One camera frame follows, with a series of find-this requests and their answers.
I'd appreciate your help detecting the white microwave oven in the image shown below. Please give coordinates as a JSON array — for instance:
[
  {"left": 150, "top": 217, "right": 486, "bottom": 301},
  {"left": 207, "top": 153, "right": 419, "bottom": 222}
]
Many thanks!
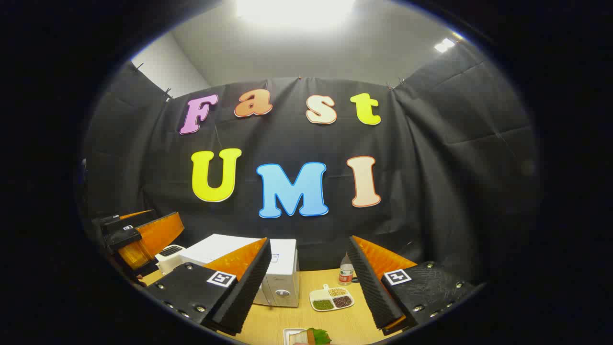
[{"left": 180, "top": 234, "right": 300, "bottom": 308}]

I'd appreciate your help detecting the white toaster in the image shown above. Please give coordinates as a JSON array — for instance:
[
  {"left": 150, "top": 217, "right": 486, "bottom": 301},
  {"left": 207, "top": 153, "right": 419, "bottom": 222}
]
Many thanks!
[{"left": 156, "top": 244, "right": 185, "bottom": 275}]

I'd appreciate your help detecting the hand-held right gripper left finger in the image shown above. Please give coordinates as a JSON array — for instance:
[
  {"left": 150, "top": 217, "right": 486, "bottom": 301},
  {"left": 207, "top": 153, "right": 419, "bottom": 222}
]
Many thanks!
[{"left": 144, "top": 237, "right": 272, "bottom": 336}]

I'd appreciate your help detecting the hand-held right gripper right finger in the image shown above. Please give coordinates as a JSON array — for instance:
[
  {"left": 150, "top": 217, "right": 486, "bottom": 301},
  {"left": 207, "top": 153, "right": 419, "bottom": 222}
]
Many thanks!
[{"left": 346, "top": 235, "right": 479, "bottom": 335}]

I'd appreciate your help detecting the sandwich with green lettuce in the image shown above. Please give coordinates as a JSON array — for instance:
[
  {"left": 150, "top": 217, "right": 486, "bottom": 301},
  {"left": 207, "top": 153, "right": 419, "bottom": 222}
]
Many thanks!
[{"left": 290, "top": 328, "right": 332, "bottom": 345}]

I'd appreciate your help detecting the white divided dish of beans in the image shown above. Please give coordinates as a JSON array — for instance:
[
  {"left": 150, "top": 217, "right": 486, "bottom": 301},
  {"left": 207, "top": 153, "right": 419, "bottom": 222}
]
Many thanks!
[{"left": 309, "top": 284, "right": 355, "bottom": 312}]

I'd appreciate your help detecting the clear red-label water bottle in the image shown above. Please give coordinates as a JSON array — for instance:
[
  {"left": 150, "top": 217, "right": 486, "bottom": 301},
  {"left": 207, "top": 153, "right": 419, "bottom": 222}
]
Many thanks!
[{"left": 339, "top": 253, "right": 355, "bottom": 287}]

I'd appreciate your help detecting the black backdrop cloth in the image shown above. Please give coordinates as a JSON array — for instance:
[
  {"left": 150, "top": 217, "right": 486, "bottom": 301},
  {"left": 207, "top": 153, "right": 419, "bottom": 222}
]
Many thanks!
[{"left": 79, "top": 41, "right": 542, "bottom": 288}]

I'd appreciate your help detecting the large ceiling light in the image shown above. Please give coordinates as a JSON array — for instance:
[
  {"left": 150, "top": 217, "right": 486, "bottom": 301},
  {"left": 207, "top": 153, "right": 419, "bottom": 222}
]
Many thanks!
[{"left": 235, "top": 0, "right": 357, "bottom": 25}]

